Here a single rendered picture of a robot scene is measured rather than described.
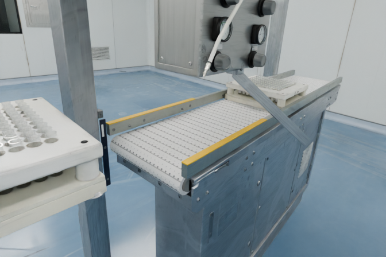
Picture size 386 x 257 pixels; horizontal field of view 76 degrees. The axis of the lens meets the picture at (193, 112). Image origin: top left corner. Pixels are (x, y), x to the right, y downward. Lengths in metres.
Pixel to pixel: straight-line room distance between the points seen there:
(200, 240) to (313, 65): 3.32
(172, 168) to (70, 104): 0.28
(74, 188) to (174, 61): 0.23
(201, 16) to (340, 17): 3.41
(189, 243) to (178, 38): 0.61
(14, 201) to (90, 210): 0.46
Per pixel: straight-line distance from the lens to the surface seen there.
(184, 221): 0.79
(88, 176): 0.33
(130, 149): 0.63
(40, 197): 0.33
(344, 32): 3.72
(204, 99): 0.92
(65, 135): 0.35
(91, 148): 0.31
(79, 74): 0.62
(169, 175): 0.53
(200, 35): 0.37
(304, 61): 3.88
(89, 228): 0.81
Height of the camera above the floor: 1.15
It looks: 20 degrees down
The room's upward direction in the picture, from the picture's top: 3 degrees clockwise
